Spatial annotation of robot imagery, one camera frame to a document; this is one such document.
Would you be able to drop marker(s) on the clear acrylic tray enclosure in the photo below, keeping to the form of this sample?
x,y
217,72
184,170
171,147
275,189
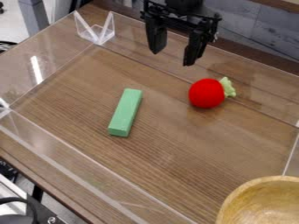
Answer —
x,y
185,156

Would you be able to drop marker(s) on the red plush fruit green leaves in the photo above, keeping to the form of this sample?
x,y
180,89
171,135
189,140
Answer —
x,y
208,92

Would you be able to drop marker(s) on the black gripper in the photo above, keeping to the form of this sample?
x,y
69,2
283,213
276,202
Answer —
x,y
180,14

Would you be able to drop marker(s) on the green rectangular block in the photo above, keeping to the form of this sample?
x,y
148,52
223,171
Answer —
x,y
123,117

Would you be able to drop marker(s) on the wooden bowl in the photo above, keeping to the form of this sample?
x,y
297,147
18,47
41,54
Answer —
x,y
263,201

